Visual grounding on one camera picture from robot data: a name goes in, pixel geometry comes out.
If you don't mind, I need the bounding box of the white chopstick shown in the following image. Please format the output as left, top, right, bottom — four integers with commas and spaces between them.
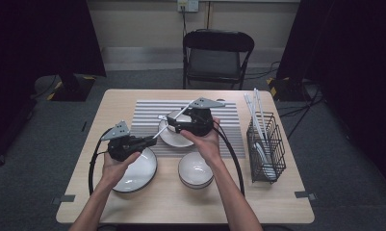
253, 88, 268, 142
152, 100, 194, 140
244, 93, 262, 139
247, 92, 266, 142

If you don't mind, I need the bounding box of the person's left hand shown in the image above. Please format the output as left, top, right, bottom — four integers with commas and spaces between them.
100, 151, 142, 191

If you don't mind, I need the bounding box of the grey striped woven placemat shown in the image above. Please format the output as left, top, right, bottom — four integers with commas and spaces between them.
129, 99, 246, 159

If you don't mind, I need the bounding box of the person's right hand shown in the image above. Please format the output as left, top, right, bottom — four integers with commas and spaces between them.
180, 117, 222, 167

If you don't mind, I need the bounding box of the white wall outlet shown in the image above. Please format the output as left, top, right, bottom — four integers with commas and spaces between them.
176, 0, 199, 13

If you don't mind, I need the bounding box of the black curtain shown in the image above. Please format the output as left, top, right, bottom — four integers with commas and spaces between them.
275, 0, 386, 193
0, 0, 107, 167

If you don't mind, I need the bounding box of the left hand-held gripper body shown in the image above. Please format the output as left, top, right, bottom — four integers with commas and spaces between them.
100, 119, 146, 163

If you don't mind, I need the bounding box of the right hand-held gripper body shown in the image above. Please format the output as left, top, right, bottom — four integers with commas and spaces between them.
180, 96, 227, 138

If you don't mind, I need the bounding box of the right hand-held gripper black cable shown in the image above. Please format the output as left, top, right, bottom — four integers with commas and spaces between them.
213, 126, 246, 196

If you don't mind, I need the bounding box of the black wire cutlery basket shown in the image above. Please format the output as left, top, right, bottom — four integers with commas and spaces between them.
246, 111, 287, 185

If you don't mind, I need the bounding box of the grey floor tape piece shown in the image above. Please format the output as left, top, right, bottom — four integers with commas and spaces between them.
294, 191, 318, 202
51, 193, 77, 206

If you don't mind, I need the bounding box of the black folding chair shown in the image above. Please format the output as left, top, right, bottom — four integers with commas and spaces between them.
182, 28, 256, 90

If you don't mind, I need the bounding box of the grey round stand base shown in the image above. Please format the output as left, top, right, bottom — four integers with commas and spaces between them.
34, 75, 59, 99

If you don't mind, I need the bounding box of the left hand-held gripper black cable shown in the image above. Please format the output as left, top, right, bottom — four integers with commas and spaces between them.
88, 128, 113, 196

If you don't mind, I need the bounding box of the hand-held gripper black cable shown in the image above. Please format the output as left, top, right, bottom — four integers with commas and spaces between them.
88, 128, 113, 196
213, 126, 246, 196

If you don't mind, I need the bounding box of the black plugged power cable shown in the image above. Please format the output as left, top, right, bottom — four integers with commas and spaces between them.
180, 6, 189, 37

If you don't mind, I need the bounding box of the white plate black rim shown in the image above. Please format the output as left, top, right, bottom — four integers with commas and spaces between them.
112, 147, 158, 193
157, 118, 198, 148

